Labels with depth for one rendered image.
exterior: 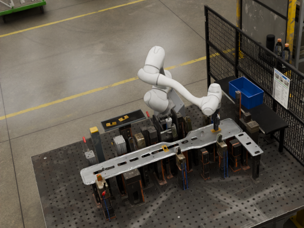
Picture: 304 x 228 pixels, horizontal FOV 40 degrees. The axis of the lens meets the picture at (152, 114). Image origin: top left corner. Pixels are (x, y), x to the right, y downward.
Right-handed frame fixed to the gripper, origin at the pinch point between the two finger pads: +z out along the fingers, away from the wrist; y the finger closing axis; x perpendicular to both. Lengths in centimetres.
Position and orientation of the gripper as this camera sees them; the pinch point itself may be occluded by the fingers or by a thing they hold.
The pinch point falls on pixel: (216, 126)
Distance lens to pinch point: 358.3
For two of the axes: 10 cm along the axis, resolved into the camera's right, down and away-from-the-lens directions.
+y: 3.6, 5.2, -7.8
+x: 9.3, -3.0, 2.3
